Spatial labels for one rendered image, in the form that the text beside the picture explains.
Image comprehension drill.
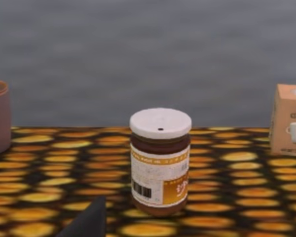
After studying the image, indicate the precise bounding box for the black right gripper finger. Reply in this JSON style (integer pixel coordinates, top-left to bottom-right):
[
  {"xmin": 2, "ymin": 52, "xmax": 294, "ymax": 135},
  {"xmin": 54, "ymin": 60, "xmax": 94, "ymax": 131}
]
[{"xmin": 56, "ymin": 196, "xmax": 107, "ymax": 237}]

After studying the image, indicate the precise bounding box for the brown jar with white lid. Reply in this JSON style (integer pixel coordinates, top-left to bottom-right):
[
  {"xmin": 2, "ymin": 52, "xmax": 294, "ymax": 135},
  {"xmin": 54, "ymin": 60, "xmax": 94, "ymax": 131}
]
[{"xmin": 129, "ymin": 108, "xmax": 192, "ymax": 217}]

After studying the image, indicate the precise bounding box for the tan coffee cup box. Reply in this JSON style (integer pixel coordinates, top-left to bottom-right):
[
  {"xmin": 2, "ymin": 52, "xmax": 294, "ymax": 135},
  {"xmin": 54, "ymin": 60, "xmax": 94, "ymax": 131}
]
[{"xmin": 269, "ymin": 83, "xmax": 296, "ymax": 158}]

